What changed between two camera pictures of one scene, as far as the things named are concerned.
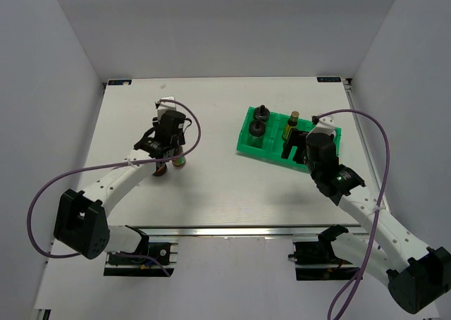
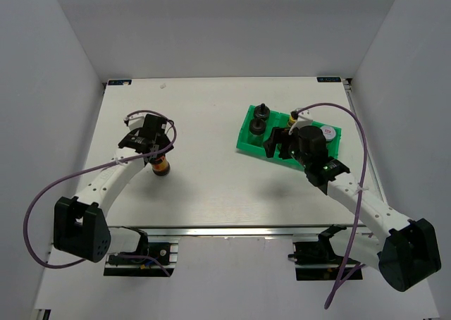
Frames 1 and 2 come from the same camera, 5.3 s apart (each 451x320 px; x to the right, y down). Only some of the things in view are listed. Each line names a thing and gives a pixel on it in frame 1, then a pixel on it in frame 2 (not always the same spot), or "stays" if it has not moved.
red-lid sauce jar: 161,168 stays
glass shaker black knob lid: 261,113 stays
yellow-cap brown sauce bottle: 180,161 -> 292,121
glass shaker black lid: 256,130 stays
